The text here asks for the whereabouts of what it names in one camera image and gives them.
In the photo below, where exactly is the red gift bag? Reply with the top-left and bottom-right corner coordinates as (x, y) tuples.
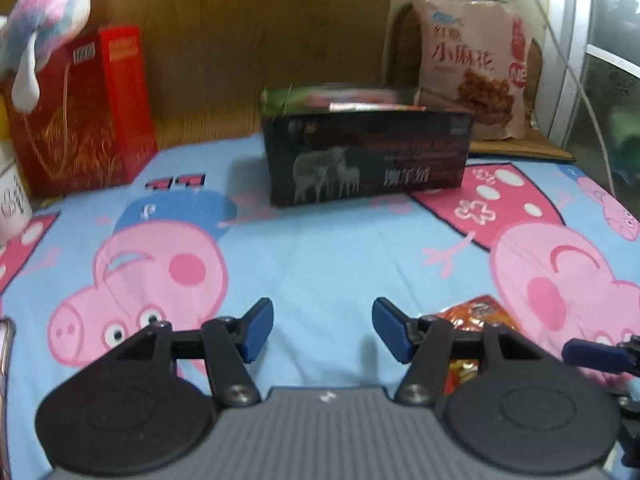
(6, 26), (157, 198)

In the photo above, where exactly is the white cable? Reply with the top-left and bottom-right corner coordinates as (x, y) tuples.
(514, 0), (616, 196)

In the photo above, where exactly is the wooden board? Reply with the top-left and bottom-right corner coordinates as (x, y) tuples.
(94, 0), (390, 148)

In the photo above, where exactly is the red orange snack packet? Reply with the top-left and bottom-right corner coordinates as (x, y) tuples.
(432, 294), (524, 396)

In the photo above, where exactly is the large pink snack bag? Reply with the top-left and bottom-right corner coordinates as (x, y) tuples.
(412, 0), (530, 140)

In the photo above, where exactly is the white enamel mug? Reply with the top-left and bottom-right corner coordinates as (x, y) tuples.
(0, 159), (32, 245)

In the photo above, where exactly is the black cardboard storage box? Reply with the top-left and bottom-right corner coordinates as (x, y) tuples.
(260, 84), (473, 207)

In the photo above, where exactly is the pink blue plush toy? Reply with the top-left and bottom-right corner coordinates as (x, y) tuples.
(1, 0), (91, 114)

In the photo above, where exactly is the yellow plush toy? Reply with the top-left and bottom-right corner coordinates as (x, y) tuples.
(0, 96), (11, 142)

